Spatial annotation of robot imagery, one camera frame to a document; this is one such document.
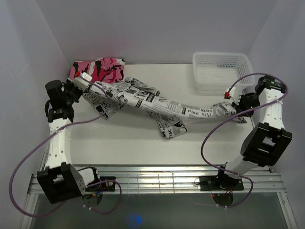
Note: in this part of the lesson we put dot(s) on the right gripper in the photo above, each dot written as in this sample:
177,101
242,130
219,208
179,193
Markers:
238,107

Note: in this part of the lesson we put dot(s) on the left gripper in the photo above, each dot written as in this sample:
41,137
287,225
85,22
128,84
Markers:
69,84

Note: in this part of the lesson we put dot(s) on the newspaper print trousers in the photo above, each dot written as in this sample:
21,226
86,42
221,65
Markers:
108,98

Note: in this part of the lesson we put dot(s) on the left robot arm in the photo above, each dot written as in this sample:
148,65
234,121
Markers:
59,180

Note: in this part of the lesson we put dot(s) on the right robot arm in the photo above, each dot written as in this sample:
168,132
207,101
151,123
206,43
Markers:
267,141

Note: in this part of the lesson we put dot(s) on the pink camouflage folded trousers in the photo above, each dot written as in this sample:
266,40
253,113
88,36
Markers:
108,70

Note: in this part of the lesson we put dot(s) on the white plastic basket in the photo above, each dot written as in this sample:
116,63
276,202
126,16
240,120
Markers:
216,71

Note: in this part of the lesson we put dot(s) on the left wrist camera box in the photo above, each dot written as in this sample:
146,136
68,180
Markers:
82,80

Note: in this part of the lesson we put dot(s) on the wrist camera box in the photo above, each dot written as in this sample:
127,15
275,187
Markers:
82,80
233,94

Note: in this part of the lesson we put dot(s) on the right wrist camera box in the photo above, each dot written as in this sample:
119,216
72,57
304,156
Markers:
233,94

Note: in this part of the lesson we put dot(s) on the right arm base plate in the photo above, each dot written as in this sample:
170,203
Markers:
217,183

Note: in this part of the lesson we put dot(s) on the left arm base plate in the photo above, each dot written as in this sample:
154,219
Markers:
104,187

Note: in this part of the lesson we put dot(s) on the aluminium frame rail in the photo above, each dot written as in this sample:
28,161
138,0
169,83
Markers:
183,179

